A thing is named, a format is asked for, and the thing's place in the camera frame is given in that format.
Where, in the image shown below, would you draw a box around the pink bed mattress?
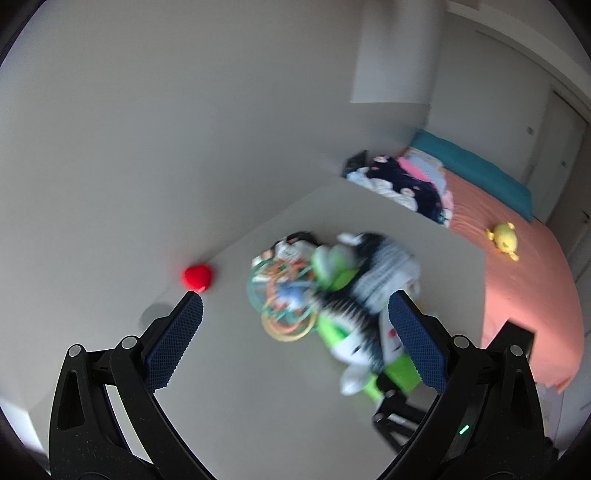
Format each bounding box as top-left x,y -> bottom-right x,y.
445,168 -> 584,391

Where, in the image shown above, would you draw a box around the yellow duck plush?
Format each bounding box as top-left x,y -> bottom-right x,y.
485,222 -> 520,261

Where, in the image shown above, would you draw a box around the white desk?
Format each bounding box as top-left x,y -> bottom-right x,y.
27,177 -> 491,480

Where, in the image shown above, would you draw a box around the teal pillow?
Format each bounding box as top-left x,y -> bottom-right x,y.
410,130 -> 534,222

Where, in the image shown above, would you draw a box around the red heart toy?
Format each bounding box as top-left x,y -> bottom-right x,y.
181,264 -> 214,293

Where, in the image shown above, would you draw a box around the wardrobe doors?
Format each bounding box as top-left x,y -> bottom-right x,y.
521,27 -> 591,259

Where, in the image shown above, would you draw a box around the pile of folded clothes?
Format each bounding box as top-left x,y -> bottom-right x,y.
345,147 -> 454,228

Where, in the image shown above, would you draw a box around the black box on desk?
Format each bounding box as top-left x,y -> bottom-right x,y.
341,150 -> 369,178

